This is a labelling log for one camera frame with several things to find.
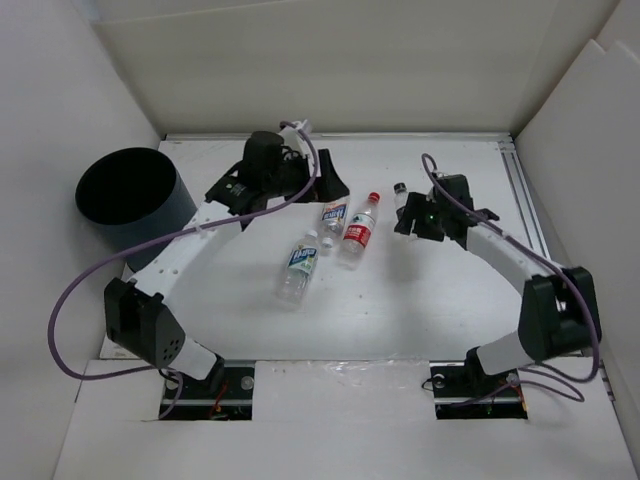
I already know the clear bottle orange blue label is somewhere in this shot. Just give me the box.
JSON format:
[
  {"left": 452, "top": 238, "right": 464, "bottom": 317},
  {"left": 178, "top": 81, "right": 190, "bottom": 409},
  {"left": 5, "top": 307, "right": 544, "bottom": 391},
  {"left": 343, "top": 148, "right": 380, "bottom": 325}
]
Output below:
[{"left": 319, "top": 196, "right": 350, "bottom": 241}]

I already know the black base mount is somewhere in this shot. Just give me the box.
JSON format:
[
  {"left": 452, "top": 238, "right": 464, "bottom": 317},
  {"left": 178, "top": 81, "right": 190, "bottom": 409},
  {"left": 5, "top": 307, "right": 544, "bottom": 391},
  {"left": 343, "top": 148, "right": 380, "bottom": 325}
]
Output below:
[
  {"left": 422, "top": 361, "right": 528, "bottom": 420},
  {"left": 159, "top": 361, "right": 256, "bottom": 421}
]

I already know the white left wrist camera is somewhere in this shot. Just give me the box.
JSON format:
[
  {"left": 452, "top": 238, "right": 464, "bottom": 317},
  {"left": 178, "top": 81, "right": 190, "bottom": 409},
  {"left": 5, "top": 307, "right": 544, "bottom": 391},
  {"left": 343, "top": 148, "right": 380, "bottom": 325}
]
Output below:
[{"left": 277, "top": 120, "right": 315, "bottom": 168}]

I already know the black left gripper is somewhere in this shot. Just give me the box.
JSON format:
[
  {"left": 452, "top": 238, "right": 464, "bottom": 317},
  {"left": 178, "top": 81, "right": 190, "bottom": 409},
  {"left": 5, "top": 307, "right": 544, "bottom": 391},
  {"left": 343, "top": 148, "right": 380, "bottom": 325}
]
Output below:
[{"left": 263, "top": 149, "right": 347, "bottom": 203}]

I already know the dark round plastic bin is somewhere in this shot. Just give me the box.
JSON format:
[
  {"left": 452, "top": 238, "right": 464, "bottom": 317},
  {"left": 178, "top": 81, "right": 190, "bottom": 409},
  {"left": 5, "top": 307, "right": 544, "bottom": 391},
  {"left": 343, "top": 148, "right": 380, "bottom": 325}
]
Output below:
[{"left": 75, "top": 147, "right": 197, "bottom": 251}]

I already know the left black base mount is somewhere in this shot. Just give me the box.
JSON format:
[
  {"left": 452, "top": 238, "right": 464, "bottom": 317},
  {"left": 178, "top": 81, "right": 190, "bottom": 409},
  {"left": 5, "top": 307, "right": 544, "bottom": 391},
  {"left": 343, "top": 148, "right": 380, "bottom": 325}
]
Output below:
[{"left": 159, "top": 361, "right": 256, "bottom": 421}]

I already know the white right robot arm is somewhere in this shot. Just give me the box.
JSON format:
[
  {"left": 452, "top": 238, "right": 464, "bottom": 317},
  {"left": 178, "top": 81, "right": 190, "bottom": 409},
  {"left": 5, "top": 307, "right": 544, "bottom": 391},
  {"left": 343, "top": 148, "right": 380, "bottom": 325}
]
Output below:
[{"left": 394, "top": 175, "right": 602, "bottom": 397}]

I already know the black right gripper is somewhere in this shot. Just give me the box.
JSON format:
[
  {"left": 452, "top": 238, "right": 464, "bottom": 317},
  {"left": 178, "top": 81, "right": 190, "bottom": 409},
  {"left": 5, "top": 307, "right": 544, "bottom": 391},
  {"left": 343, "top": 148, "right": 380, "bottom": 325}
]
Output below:
[{"left": 393, "top": 191, "right": 449, "bottom": 242}]

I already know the clear bottle red label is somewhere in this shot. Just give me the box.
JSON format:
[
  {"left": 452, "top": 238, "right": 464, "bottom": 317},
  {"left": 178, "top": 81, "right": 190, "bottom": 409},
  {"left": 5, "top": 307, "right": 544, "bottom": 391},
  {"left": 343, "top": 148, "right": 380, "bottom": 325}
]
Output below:
[{"left": 338, "top": 192, "right": 380, "bottom": 270}]

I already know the clear bottle black cap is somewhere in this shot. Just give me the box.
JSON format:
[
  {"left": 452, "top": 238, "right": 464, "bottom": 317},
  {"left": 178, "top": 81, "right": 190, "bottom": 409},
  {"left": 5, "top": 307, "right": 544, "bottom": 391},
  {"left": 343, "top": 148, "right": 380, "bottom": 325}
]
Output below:
[{"left": 394, "top": 182, "right": 409, "bottom": 220}]

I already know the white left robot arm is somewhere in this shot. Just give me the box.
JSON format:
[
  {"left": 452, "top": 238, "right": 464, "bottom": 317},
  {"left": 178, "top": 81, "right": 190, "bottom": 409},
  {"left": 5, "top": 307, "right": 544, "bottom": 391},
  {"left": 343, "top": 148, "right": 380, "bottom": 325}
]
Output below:
[{"left": 104, "top": 127, "right": 349, "bottom": 397}]

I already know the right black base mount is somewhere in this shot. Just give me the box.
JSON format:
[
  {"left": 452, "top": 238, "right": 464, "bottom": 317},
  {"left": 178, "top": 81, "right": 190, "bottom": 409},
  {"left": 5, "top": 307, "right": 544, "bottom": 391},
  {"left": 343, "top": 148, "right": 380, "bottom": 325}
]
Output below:
[{"left": 422, "top": 361, "right": 528, "bottom": 420}]

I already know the aluminium rail right side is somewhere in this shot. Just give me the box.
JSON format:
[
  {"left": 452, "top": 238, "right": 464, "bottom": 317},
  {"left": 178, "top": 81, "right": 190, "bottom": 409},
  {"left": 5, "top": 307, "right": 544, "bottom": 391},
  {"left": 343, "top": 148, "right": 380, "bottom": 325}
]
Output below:
[{"left": 497, "top": 133, "right": 615, "bottom": 404}]

